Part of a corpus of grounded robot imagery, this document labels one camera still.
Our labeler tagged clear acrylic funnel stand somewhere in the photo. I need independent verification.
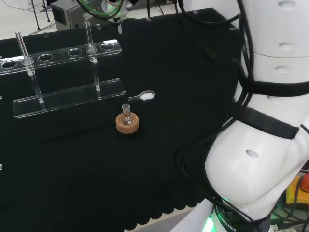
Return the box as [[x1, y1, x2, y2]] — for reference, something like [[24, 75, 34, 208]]
[[0, 21, 126, 119]]

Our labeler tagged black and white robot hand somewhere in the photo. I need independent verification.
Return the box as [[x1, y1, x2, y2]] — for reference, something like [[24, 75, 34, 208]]
[[101, 0, 140, 15]]

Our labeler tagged grey control box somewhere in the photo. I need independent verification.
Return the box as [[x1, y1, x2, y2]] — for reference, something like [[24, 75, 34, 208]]
[[51, 0, 85, 31]]

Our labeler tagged black cable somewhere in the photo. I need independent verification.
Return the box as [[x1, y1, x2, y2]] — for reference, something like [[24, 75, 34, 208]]
[[175, 96, 256, 225], [173, 0, 249, 84]]

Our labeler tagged black cloth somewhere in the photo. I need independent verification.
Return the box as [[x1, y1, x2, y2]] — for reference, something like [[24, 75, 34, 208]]
[[0, 7, 244, 232]]

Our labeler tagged yellow stop button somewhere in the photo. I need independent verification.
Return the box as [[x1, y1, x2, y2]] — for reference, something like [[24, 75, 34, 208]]
[[285, 174, 309, 211]]

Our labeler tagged cork ring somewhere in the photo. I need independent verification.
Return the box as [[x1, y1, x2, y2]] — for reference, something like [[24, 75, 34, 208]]
[[115, 113, 140, 134]]

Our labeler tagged glass round-bottom flask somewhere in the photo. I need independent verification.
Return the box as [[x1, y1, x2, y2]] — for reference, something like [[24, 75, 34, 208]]
[[121, 103, 133, 126]]

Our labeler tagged clear plastic funnel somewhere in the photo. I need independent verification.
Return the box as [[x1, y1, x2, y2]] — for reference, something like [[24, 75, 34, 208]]
[[108, 8, 128, 24]]

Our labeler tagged black tripod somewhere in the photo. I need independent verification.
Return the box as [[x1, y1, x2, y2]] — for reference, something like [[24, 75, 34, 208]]
[[30, 0, 52, 32]]

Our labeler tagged green cable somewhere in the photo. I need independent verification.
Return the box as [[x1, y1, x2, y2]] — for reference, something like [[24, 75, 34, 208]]
[[76, 0, 126, 20]]

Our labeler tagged glass weighing funnel with powder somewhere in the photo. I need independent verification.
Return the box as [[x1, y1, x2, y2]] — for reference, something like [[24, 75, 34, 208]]
[[127, 90, 156, 102]]

